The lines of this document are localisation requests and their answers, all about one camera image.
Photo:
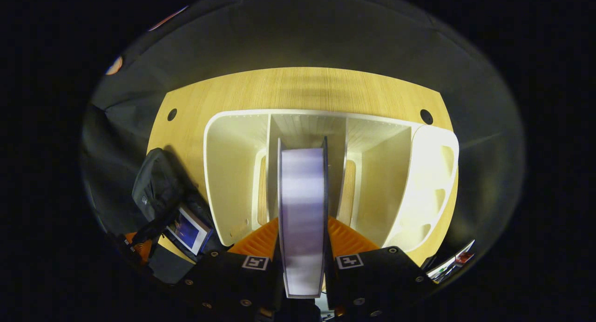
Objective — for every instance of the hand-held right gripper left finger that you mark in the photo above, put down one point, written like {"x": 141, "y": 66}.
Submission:
{"x": 233, "y": 280}

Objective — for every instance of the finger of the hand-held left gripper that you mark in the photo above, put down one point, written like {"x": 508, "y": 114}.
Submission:
{"x": 142, "y": 250}

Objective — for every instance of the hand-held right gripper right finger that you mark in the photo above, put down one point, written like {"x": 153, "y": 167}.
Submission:
{"x": 372, "y": 278}

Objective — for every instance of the blue cover book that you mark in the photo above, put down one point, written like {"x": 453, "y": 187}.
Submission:
{"x": 188, "y": 230}

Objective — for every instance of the black schoolbag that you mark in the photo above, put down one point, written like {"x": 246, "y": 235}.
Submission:
{"x": 156, "y": 187}

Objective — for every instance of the white spine book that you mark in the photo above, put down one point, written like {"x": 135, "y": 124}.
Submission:
{"x": 302, "y": 210}

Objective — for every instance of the white bookshelf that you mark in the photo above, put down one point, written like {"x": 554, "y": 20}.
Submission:
{"x": 386, "y": 173}

